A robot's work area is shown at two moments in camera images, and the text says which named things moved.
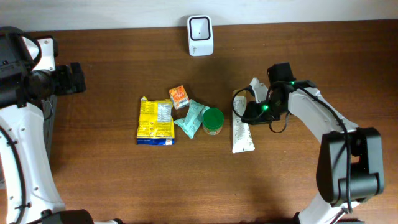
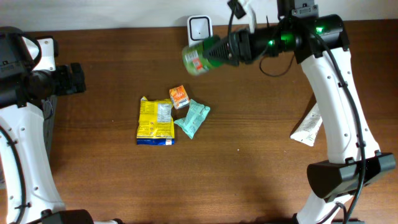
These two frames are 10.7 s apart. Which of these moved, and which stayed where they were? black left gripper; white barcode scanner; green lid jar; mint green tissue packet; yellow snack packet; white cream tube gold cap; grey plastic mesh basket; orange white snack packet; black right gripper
Moved: black right gripper; green lid jar; white cream tube gold cap
Stayed: yellow snack packet; grey plastic mesh basket; black left gripper; white barcode scanner; orange white snack packet; mint green tissue packet
